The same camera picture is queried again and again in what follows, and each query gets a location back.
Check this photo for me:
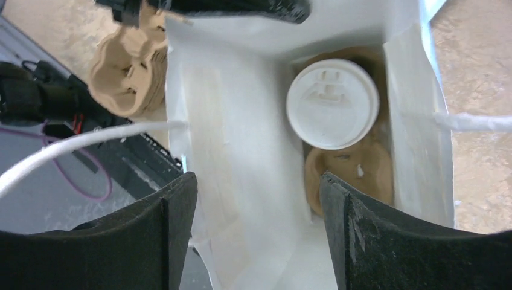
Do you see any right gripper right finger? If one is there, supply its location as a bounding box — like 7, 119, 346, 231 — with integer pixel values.
319, 173, 511, 289

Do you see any brown pulp cup carrier stack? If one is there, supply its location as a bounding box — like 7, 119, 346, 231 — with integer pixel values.
88, 1, 168, 118

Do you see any light blue paper bag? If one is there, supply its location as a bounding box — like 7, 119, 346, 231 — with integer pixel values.
0, 0, 512, 290

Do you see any single brown pulp cup carrier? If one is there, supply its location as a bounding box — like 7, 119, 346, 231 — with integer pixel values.
304, 47, 394, 216

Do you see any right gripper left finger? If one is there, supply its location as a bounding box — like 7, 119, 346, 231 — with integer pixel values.
1, 172, 197, 289

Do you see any white plastic cup lid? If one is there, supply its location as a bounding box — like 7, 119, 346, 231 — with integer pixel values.
286, 59, 380, 150

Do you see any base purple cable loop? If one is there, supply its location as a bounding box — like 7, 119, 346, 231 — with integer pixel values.
0, 120, 114, 202

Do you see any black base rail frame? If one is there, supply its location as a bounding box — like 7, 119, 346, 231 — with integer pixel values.
0, 16, 185, 201

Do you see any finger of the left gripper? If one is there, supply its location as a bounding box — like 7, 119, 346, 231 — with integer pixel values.
95, 0, 310, 27

